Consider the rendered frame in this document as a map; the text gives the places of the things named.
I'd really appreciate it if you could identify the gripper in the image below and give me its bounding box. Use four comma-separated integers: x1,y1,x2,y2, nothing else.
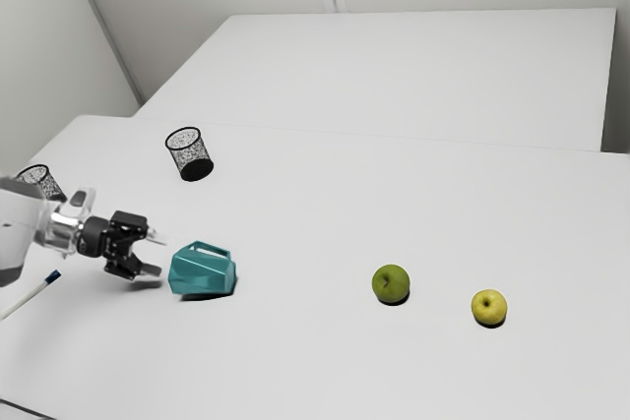
76,210,170,283

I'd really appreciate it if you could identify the teal faceted mug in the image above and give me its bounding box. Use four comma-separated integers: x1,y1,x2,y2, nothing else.
167,240,240,296

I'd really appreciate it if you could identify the black mesh pen holder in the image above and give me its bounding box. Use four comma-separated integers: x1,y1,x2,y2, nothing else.
164,126,216,183
13,163,69,204

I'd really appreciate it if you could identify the white pen with blue cap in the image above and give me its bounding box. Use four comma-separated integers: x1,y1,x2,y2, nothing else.
0,269,63,322

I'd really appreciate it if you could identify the dark green apple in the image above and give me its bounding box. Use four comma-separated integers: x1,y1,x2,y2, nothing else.
371,264,411,305

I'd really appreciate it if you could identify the yellow-green apple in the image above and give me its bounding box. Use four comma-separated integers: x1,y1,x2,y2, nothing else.
471,288,509,327

